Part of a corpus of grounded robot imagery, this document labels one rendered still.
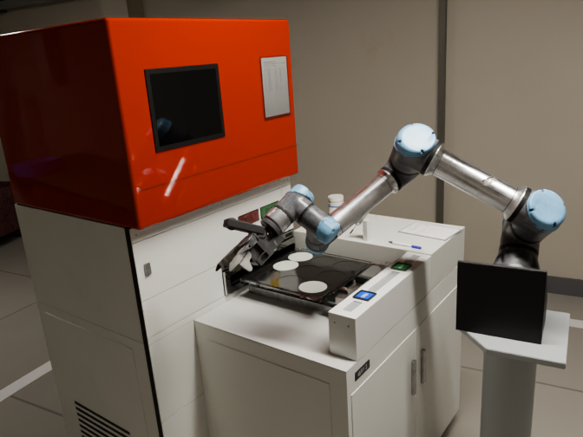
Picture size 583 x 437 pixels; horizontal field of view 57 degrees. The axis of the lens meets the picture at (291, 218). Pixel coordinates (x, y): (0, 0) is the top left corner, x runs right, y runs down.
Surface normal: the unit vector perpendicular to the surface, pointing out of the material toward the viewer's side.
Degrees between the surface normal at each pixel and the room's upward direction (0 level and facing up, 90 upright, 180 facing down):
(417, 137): 45
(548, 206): 55
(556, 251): 90
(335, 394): 90
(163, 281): 90
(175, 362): 90
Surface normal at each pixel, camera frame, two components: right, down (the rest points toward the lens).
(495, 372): -0.81, 0.22
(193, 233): 0.80, 0.12
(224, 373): -0.59, 0.28
